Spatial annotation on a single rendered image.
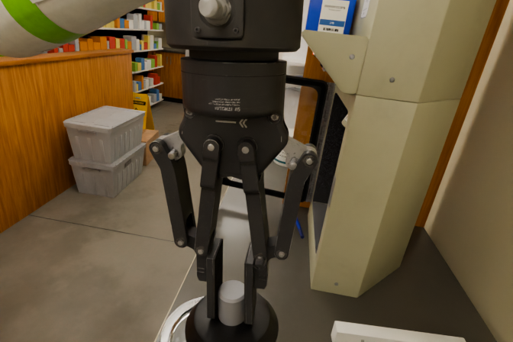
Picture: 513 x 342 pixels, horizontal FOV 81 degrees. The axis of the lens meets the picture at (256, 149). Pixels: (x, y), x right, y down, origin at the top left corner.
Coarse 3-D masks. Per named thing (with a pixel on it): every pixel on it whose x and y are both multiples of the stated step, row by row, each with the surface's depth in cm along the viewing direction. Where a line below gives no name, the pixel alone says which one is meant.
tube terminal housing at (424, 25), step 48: (384, 0) 49; (432, 0) 49; (480, 0) 55; (384, 48) 52; (432, 48) 51; (384, 96) 55; (432, 96) 57; (384, 144) 58; (432, 144) 66; (336, 192) 63; (384, 192) 61; (336, 240) 67; (384, 240) 69; (336, 288) 71
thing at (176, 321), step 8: (184, 304) 39; (192, 304) 39; (176, 312) 37; (184, 312) 38; (168, 320) 36; (176, 320) 36; (184, 320) 38; (168, 328) 35; (176, 328) 37; (184, 328) 39; (160, 336) 34; (168, 336) 34; (176, 336) 37; (184, 336) 39
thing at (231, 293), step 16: (224, 288) 29; (240, 288) 29; (224, 304) 28; (240, 304) 28; (256, 304) 31; (192, 320) 29; (208, 320) 29; (224, 320) 28; (240, 320) 29; (256, 320) 29; (272, 320) 30; (192, 336) 28; (208, 336) 27; (224, 336) 27; (240, 336) 27; (256, 336) 27; (272, 336) 28
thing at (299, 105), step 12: (288, 84) 88; (288, 96) 89; (300, 96) 88; (312, 96) 87; (288, 108) 90; (300, 108) 89; (312, 108) 88; (288, 120) 92; (300, 120) 91; (312, 120) 90; (300, 132) 92; (276, 156) 96; (276, 168) 98; (288, 168) 97; (240, 180) 103; (264, 180) 100; (276, 180) 99
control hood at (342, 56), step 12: (312, 36) 53; (324, 36) 53; (336, 36) 52; (348, 36) 52; (360, 36) 52; (312, 48) 54; (324, 48) 53; (336, 48) 53; (348, 48) 53; (360, 48) 52; (324, 60) 54; (336, 60) 54; (348, 60) 53; (360, 60) 53; (336, 72) 54; (348, 72) 54; (360, 72) 54; (336, 84) 55; (348, 84) 55
